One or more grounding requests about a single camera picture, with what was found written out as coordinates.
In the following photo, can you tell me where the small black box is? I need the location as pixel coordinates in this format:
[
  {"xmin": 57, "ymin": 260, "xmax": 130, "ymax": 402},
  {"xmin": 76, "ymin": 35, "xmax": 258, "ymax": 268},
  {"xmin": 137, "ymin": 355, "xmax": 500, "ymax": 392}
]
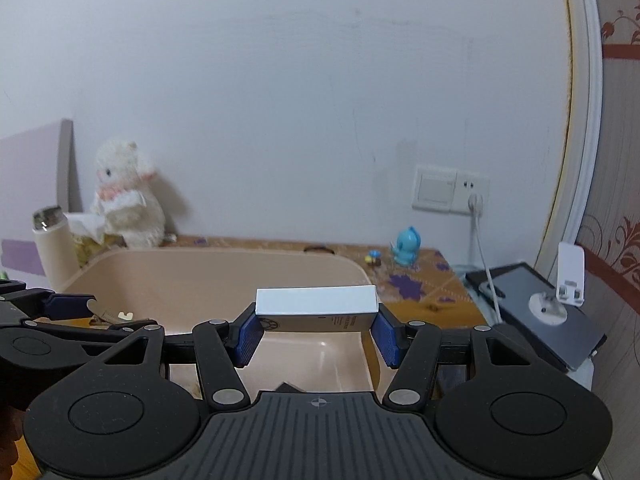
[{"xmin": 274, "ymin": 382, "xmax": 304, "ymax": 393}]

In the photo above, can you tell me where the blue figurine toy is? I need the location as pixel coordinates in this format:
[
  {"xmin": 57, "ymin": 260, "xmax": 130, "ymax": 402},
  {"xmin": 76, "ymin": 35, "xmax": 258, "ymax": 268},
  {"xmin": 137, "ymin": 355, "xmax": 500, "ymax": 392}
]
[{"xmin": 390, "ymin": 226, "xmax": 421, "ymax": 268}]

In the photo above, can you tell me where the small colourful toy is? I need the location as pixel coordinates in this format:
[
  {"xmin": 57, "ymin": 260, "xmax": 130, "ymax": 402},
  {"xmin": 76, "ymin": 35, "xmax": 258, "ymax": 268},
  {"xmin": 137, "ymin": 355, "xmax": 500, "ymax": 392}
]
[{"xmin": 364, "ymin": 249, "xmax": 382, "ymax": 268}]

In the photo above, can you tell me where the tissue box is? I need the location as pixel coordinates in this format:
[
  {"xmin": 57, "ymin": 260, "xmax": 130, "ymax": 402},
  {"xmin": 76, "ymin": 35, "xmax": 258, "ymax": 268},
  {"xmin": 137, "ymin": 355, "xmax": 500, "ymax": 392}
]
[{"xmin": 66, "ymin": 212, "xmax": 126, "ymax": 266}]

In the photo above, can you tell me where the white wall switch socket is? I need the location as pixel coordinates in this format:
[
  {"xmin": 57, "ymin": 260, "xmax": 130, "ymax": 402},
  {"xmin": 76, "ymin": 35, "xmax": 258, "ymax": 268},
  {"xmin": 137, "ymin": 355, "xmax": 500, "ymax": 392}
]
[{"xmin": 411, "ymin": 165, "xmax": 490, "ymax": 216}]

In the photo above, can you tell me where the white charger plug cable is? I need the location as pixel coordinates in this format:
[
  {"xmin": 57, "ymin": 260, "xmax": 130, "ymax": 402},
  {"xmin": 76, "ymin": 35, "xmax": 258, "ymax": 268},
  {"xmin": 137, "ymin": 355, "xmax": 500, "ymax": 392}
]
[{"xmin": 466, "ymin": 193, "xmax": 504, "ymax": 322}]

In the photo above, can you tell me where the white rectangular box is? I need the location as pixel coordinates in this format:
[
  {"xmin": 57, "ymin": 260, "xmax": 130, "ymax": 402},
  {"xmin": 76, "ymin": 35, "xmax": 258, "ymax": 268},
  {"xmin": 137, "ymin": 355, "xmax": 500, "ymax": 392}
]
[{"xmin": 255, "ymin": 285, "xmax": 378, "ymax": 333}]

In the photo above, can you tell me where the wooden hair clip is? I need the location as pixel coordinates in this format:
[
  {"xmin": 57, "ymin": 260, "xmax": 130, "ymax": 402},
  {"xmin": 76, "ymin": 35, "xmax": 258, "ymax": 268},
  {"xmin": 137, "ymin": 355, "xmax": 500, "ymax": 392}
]
[{"xmin": 87, "ymin": 299, "xmax": 156, "ymax": 332}]

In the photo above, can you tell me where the cream thermos bottle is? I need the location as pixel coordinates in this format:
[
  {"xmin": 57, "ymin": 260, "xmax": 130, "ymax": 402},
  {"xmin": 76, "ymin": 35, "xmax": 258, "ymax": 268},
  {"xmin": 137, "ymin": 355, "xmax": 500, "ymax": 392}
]
[{"xmin": 32, "ymin": 206, "xmax": 79, "ymax": 288}]

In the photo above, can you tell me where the white plush sheep toy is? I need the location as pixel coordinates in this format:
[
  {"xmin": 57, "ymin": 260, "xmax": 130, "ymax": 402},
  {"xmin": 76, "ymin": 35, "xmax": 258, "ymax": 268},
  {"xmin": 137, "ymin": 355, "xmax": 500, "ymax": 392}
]
[{"xmin": 91, "ymin": 140, "xmax": 166, "ymax": 248}]

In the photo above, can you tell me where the white phone stand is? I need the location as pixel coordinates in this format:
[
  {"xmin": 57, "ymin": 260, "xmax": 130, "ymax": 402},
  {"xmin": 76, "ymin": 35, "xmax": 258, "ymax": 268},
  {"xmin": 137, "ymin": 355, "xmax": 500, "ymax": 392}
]
[{"xmin": 528, "ymin": 242, "xmax": 586, "ymax": 326}]

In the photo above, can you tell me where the beige plastic storage bin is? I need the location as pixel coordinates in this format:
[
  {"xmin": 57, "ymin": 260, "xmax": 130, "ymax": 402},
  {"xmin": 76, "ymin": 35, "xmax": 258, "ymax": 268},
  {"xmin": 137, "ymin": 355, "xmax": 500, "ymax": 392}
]
[{"xmin": 63, "ymin": 247, "xmax": 385, "ymax": 396}]

